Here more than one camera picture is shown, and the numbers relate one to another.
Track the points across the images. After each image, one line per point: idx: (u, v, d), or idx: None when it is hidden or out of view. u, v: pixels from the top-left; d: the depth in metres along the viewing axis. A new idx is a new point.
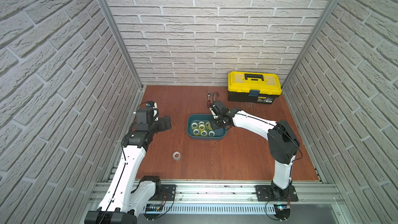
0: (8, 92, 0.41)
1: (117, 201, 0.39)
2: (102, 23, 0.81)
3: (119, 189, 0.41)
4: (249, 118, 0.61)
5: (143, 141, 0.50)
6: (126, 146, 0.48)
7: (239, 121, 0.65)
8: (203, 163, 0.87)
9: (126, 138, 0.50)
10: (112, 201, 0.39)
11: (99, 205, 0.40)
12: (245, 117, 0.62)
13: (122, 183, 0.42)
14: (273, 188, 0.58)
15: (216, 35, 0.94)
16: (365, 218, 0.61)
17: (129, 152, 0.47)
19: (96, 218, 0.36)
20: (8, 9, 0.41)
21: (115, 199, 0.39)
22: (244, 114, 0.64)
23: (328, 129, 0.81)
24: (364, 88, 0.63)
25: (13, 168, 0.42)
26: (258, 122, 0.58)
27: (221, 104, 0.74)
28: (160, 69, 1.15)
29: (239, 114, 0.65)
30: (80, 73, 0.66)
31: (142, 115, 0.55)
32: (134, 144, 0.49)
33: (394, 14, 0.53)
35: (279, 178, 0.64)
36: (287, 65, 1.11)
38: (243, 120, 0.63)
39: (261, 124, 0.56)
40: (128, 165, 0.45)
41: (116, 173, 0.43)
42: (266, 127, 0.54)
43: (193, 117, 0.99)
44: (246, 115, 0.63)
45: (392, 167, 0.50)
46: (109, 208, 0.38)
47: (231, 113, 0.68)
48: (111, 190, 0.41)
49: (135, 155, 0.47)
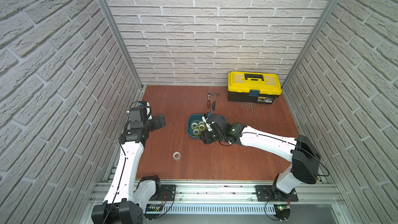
0: (8, 92, 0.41)
1: (123, 193, 0.40)
2: (102, 23, 0.81)
3: (124, 181, 0.41)
4: (261, 137, 0.53)
5: (140, 136, 0.51)
6: (124, 143, 0.49)
7: (250, 141, 0.56)
8: (203, 163, 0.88)
9: (123, 136, 0.51)
10: (117, 193, 0.39)
11: (104, 198, 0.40)
12: (256, 136, 0.54)
13: (125, 176, 0.43)
14: (275, 192, 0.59)
15: (216, 35, 0.94)
16: (365, 218, 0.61)
17: (128, 148, 0.48)
19: (102, 211, 0.37)
20: (8, 9, 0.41)
21: (121, 191, 0.40)
22: (254, 131, 0.55)
23: (328, 129, 0.81)
24: (364, 88, 0.63)
25: (13, 168, 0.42)
26: (274, 142, 0.50)
27: (220, 120, 0.62)
28: (160, 69, 1.15)
29: (249, 132, 0.56)
30: (80, 73, 0.66)
31: (136, 113, 0.57)
32: (132, 140, 0.50)
33: (394, 14, 0.53)
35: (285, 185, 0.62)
36: (287, 65, 1.11)
38: (254, 139, 0.54)
39: (280, 144, 0.48)
40: (129, 159, 0.46)
41: (117, 168, 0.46)
42: (285, 147, 0.47)
43: (193, 117, 0.99)
44: (256, 134, 0.54)
45: (393, 167, 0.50)
46: (115, 199, 0.38)
47: (237, 131, 0.58)
48: (115, 183, 0.41)
49: (134, 150, 0.48)
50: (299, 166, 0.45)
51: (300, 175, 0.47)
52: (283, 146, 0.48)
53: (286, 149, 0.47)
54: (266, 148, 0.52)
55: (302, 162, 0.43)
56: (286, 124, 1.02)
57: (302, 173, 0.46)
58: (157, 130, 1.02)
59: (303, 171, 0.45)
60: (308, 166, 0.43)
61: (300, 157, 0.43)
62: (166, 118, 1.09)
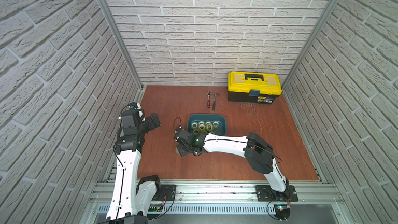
0: (8, 92, 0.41)
1: (125, 207, 0.39)
2: (102, 22, 0.81)
3: (125, 194, 0.40)
4: (220, 142, 0.58)
5: (136, 143, 0.49)
6: (119, 153, 0.47)
7: (212, 147, 0.61)
8: (202, 161, 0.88)
9: (118, 145, 0.49)
10: (119, 208, 0.38)
11: (108, 214, 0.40)
12: (216, 141, 0.59)
13: (126, 188, 0.41)
14: (276, 194, 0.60)
15: (216, 35, 0.94)
16: (365, 218, 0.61)
17: (125, 157, 0.46)
19: None
20: (8, 9, 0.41)
21: (123, 205, 0.39)
22: (214, 138, 0.60)
23: (328, 129, 0.81)
24: (364, 88, 0.63)
25: (13, 168, 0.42)
26: (230, 143, 0.55)
27: (185, 132, 0.67)
28: (160, 69, 1.15)
29: (210, 139, 0.61)
30: (80, 73, 0.66)
31: (128, 118, 0.53)
32: (128, 149, 0.48)
33: (394, 14, 0.53)
35: (274, 183, 0.63)
36: (287, 65, 1.11)
38: (215, 144, 0.59)
39: (235, 145, 0.54)
40: (127, 170, 0.44)
41: (117, 181, 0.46)
42: (240, 146, 0.53)
43: (193, 117, 0.99)
44: (216, 139, 0.59)
45: (392, 167, 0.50)
46: (118, 214, 0.38)
47: (200, 141, 0.62)
48: (116, 198, 0.40)
49: (131, 160, 0.46)
50: (253, 162, 0.51)
51: (259, 168, 0.53)
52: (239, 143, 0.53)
53: (240, 148, 0.52)
54: (226, 150, 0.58)
55: (253, 156, 0.48)
56: (286, 124, 1.02)
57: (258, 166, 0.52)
58: (157, 130, 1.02)
59: (257, 165, 0.52)
60: (258, 158, 0.49)
61: (249, 153, 0.49)
62: (166, 118, 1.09)
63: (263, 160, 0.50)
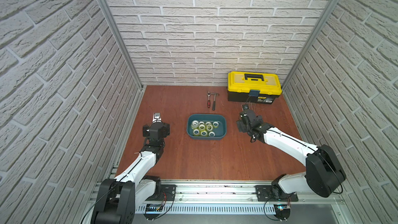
0: (8, 92, 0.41)
1: (130, 177, 0.45)
2: (102, 23, 0.81)
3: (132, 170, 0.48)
4: (283, 137, 0.56)
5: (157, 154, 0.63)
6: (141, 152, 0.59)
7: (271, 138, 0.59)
8: (203, 161, 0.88)
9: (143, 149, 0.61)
10: (126, 176, 0.45)
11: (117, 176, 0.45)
12: (279, 136, 0.57)
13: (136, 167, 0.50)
14: (273, 186, 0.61)
15: (216, 35, 0.94)
16: (365, 218, 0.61)
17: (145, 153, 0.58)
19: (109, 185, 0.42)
20: (8, 9, 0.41)
21: (129, 175, 0.46)
22: (277, 132, 0.59)
23: (329, 129, 0.81)
24: (364, 88, 0.63)
25: (13, 168, 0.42)
26: (295, 143, 0.51)
27: (252, 114, 0.68)
28: (160, 69, 1.15)
29: (273, 131, 0.60)
30: (80, 73, 0.66)
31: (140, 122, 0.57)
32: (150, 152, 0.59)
33: (394, 14, 0.53)
35: (289, 186, 0.61)
36: (287, 65, 1.11)
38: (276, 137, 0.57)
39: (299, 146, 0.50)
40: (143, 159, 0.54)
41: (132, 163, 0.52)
42: (304, 150, 0.48)
43: (193, 117, 0.99)
44: (280, 134, 0.57)
45: (392, 167, 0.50)
46: (123, 179, 0.44)
47: (263, 128, 0.63)
48: (127, 170, 0.48)
49: (148, 156, 0.57)
50: (312, 170, 0.45)
51: (314, 184, 0.46)
52: (305, 150, 0.48)
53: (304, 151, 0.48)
54: (286, 149, 0.55)
55: (316, 166, 0.43)
56: (286, 124, 1.02)
57: (315, 180, 0.45)
58: None
59: (316, 178, 0.45)
60: (321, 172, 0.43)
61: (315, 160, 0.43)
62: (166, 118, 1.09)
63: (326, 175, 0.43)
